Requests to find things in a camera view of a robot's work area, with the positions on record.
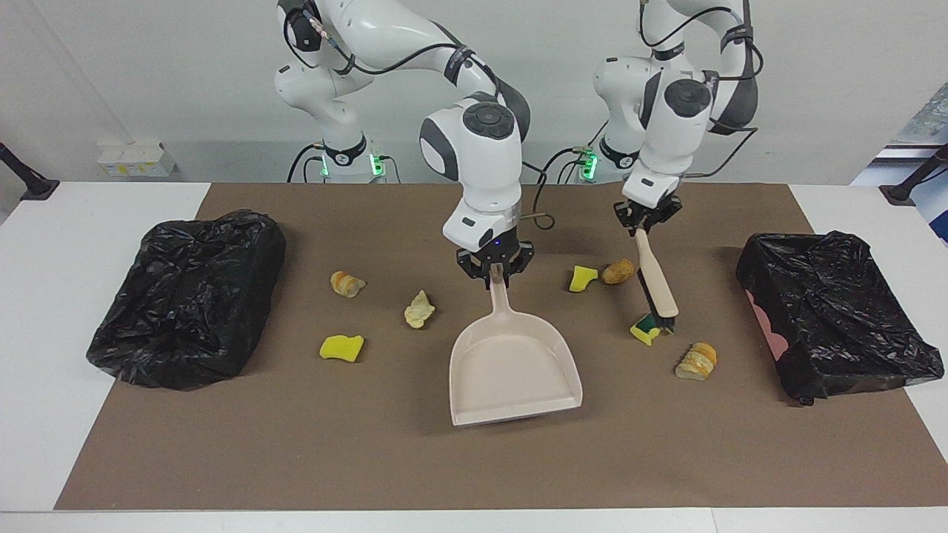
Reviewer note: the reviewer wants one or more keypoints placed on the black camera stand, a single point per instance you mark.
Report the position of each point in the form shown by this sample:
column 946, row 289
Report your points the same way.
column 900, row 194
column 37, row 186

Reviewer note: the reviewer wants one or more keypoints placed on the beige hand brush black bristles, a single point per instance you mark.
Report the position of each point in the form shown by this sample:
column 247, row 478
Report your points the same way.
column 655, row 277

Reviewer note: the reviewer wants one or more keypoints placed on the black plastic trash bag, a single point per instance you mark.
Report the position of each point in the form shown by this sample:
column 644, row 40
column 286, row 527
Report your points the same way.
column 837, row 311
column 185, row 311

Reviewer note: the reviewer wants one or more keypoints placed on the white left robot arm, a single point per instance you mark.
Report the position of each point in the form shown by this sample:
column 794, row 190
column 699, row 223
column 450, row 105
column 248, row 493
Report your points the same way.
column 681, row 126

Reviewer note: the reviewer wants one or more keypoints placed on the cream foam chunk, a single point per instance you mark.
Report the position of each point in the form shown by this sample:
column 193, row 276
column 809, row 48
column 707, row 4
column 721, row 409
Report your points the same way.
column 418, row 311

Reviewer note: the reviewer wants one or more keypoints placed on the white wall socket box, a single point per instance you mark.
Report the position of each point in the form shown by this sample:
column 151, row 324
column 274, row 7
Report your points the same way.
column 133, row 159

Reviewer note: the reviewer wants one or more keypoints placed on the pink plastic bin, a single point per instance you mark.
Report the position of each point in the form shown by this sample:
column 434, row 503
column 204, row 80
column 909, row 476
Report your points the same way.
column 774, row 342

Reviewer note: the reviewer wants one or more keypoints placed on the beige plastic dustpan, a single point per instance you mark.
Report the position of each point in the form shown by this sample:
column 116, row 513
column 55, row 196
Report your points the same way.
column 511, row 370

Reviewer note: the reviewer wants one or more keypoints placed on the yellow green sponge piece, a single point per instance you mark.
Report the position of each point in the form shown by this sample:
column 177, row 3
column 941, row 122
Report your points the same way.
column 644, row 333

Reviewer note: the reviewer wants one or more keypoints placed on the brown toy bread roll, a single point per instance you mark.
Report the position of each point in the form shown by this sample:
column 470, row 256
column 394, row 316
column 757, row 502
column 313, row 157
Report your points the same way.
column 618, row 272

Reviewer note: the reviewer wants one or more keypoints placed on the brown table mat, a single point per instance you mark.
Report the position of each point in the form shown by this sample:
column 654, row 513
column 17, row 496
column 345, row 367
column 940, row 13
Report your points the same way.
column 370, row 444

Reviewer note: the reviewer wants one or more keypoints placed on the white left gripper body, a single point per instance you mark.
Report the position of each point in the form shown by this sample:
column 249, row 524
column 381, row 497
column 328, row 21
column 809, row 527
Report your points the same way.
column 652, row 189

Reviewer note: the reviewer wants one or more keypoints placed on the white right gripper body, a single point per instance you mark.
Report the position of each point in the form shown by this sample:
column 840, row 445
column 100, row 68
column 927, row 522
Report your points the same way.
column 481, row 226

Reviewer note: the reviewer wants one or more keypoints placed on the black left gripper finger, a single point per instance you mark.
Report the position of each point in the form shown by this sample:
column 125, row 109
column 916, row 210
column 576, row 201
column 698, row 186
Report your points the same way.
column 628, row 216
column 663, row 215

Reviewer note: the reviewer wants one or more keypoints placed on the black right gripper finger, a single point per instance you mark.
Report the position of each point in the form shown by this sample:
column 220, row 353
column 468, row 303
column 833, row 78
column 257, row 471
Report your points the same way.
column 520, row 259
column 472, row 265

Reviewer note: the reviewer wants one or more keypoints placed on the orange toy croissant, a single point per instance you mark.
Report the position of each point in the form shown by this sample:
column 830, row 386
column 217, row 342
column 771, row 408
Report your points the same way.
column 696, row 363
column 345, row 284

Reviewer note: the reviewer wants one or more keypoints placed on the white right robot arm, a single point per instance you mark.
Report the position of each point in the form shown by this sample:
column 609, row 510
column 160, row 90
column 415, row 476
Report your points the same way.
column 392, row 33

